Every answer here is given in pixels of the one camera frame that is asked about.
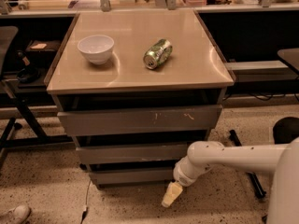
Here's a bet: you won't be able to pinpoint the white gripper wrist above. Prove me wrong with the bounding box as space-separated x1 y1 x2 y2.
162 157 208 208

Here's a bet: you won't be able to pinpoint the grey bottom drawer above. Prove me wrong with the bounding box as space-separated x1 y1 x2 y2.
88 164 199 187

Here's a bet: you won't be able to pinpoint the grey drawer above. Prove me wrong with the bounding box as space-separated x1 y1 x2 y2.
88 164 199 187
76 142 191 164
58 105 222 136

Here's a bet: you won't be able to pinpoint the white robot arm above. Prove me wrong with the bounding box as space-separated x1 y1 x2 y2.
162 140 299 224

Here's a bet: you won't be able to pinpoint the grey middle drawer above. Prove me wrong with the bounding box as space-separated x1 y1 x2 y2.
76 142 191 164

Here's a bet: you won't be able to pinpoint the grey drawer cabinet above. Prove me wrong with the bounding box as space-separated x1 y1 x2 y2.
43 8 236 190

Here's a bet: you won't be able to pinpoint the grey top drawer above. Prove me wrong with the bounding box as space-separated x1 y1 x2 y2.
58 105 222 136

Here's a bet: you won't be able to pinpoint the black metal bar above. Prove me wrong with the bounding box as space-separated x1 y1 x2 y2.
228 129 267 200

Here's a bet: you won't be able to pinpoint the black trouser leg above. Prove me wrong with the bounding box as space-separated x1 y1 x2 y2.
273 117 299 144

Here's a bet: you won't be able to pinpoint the green soda can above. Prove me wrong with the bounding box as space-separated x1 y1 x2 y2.
143 39 173 70

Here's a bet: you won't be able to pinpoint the white sneaker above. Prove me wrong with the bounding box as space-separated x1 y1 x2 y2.
0 205 31 224

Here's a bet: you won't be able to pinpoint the white ceramic bowl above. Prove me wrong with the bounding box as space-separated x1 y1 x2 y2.
77 35 115 64

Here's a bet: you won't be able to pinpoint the black headphones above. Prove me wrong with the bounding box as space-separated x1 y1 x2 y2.
17 65 40 84

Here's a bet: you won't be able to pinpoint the dark box with note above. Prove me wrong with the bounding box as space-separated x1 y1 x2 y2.
25 40 61 58

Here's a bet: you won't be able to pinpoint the white floor cable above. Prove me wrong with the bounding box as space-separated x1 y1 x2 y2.
79 179 92 224

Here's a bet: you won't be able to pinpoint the black table frame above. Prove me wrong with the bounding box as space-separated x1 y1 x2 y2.
0 77 74 170

